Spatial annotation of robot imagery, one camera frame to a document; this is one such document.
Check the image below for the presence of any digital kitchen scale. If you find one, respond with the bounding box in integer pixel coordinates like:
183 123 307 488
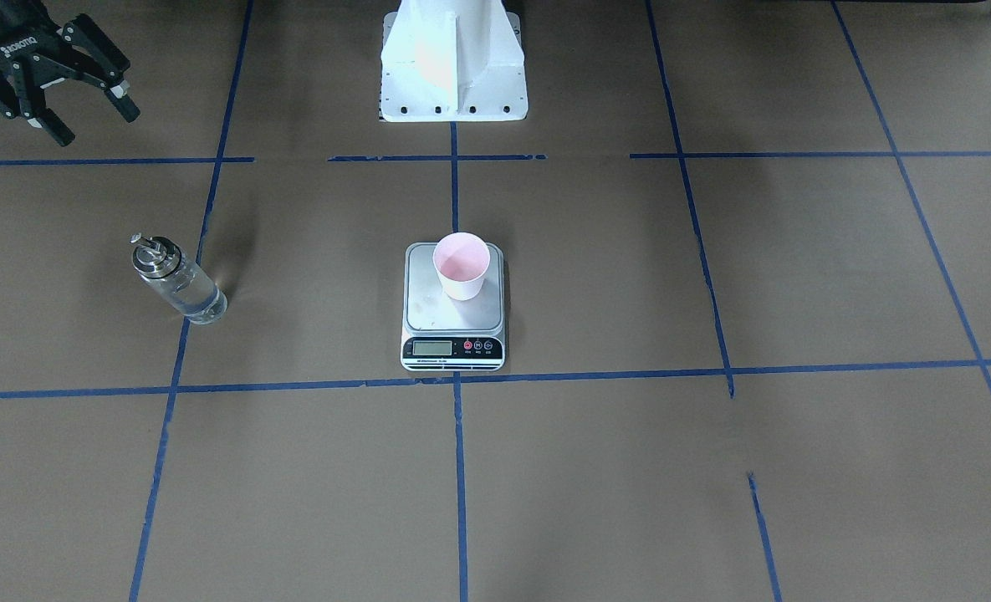
400 242 508 372

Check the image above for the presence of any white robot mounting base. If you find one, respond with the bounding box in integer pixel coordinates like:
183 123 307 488
378 1 529 123

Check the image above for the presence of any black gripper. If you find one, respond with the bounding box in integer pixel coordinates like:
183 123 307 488
0 1 140 147

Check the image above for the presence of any pink paper cup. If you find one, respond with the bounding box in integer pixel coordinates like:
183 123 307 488
432 232 491 301

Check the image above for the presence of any glass sauce bottle metal spout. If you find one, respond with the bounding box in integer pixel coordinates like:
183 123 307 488
130 232 228 324

